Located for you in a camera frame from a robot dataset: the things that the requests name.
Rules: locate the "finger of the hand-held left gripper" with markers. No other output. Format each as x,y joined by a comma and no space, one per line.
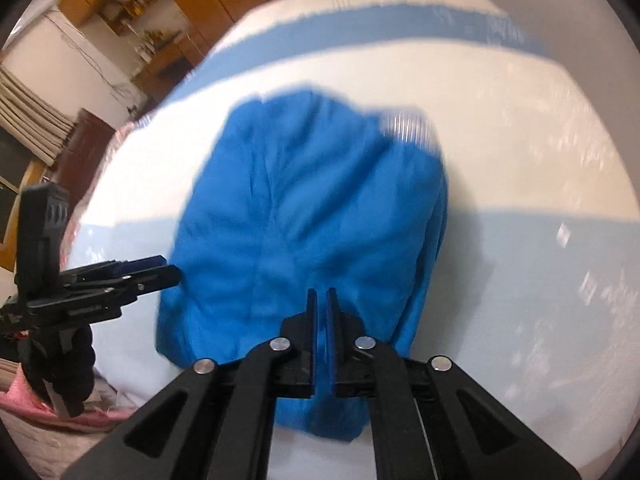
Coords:
142,264
150,280

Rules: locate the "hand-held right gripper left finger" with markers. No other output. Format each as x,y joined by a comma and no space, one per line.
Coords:
300,360

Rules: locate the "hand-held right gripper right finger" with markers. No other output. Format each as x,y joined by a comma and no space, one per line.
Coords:
336,340

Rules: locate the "blue padded jacket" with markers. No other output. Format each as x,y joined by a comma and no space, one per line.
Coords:
300,200

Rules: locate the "person's left hand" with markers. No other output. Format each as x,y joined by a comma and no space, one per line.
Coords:
65,375

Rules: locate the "dark brown wooden door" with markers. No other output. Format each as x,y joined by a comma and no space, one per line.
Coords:
85,145

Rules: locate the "pink floral bedsheet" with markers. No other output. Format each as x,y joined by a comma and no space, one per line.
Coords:
109,152

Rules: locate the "beige pleated curtain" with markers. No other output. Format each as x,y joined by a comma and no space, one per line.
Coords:
35,110

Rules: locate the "pink cloth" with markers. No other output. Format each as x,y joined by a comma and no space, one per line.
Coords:
30,402

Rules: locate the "beige quilted bedding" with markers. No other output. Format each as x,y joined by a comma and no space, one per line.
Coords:
45,450

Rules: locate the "wooden shelf with clutter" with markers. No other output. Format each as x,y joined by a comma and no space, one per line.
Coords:
165,60

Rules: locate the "white and blue striped blanket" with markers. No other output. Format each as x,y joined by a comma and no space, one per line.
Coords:
500,160

